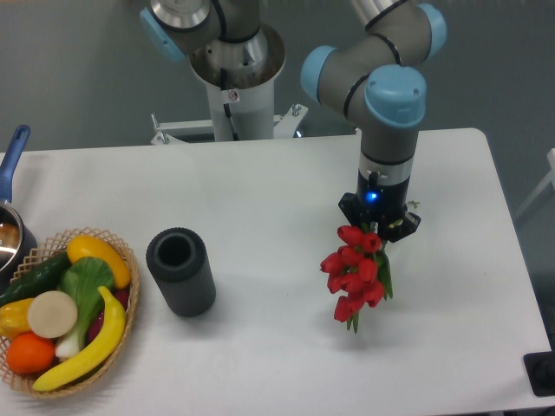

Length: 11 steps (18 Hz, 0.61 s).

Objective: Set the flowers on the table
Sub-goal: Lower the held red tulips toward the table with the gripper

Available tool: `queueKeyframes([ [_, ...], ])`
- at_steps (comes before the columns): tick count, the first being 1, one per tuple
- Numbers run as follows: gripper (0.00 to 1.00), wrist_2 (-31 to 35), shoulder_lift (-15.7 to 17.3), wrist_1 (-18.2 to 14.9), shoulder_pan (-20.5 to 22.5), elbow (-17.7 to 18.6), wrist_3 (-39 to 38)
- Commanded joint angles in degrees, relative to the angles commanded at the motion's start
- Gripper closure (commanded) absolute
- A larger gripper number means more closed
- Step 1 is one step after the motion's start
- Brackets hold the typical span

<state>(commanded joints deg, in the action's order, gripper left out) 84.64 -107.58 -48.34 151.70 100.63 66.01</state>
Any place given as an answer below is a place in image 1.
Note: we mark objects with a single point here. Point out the green cucumber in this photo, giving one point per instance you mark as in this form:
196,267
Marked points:
44,277

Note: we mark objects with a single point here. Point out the yellow bell pepper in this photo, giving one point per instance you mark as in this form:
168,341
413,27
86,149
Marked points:
14,321

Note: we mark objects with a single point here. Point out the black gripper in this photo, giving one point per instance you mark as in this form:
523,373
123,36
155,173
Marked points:
380,203

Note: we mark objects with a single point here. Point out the black device at table edge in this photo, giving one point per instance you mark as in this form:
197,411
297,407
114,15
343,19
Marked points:
540,372

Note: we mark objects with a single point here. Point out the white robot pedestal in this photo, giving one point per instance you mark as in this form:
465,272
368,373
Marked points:
239,81

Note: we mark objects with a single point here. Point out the blue handled saucepan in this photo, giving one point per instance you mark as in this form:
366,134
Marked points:
16,239

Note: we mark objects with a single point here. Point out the yellow banana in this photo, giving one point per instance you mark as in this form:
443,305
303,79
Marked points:
104,344

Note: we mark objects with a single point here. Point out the woven wicker basket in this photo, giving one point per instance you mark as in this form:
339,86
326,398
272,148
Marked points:
45,250

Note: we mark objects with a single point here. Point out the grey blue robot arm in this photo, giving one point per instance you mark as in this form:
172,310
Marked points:
375,85

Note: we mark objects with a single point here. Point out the beige round disc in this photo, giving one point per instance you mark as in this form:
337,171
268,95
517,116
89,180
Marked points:
52,314

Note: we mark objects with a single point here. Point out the white frame at right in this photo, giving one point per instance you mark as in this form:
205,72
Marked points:
539,195

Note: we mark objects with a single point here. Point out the orange fruit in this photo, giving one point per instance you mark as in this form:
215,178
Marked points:
29,354

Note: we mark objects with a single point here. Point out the dark grey ribbed vase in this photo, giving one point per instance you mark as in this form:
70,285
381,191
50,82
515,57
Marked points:
178,261

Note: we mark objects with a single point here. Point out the red tulip bouquet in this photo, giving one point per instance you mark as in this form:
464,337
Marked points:
359,271

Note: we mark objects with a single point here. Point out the green bok choy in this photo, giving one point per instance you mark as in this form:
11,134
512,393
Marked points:
81,282

